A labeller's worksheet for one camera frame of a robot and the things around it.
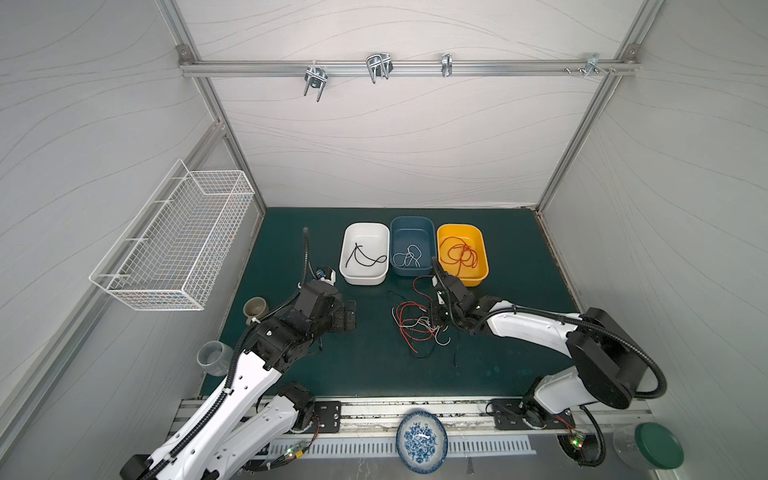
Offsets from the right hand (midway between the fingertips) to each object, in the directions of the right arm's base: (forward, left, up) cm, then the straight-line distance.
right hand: (432, 303), depth 89 cm
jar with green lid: (-33, -44, +5) cm, 56 cm away
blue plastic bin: (+32, +4, -3) cm, 32 cm away
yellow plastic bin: (+28, -16, -2) cm, 33 cm away
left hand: (-8, +24, +14) cm, 29 cm away
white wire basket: (-6, +63, +28) cm, 69 cm away
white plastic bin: (+28, +20, -4) cm, 35 cm away
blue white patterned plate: (-35, +3, -4) cm, 35 cm away
